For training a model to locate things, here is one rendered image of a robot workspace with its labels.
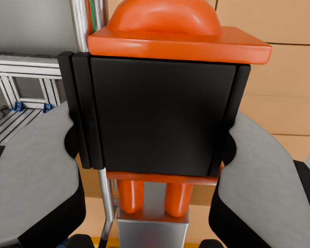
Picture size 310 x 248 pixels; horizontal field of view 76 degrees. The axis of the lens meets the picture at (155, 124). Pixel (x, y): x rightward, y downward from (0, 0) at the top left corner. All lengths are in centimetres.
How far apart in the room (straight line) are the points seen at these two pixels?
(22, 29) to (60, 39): 22
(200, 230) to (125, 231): 32
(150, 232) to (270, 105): 86
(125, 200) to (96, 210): 29
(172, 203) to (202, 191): 28
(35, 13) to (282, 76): 134
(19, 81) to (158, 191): 132
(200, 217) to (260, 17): 66
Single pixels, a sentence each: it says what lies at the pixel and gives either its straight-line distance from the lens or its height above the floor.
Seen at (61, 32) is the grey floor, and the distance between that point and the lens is 146.
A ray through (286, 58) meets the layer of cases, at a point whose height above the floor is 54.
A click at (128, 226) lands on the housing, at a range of 19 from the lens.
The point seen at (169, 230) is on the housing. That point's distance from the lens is 19.
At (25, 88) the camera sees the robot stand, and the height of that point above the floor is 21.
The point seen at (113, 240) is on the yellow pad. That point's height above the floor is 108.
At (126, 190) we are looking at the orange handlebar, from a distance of 16.
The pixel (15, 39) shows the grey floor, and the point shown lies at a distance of 162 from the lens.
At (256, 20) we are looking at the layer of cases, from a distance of 83.
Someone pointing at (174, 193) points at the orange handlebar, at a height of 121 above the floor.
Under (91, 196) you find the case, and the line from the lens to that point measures 43.
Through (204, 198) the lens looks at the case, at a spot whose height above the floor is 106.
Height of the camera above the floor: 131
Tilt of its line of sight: 56 degrees down
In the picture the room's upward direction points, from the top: 177 degrees counter-clockwise
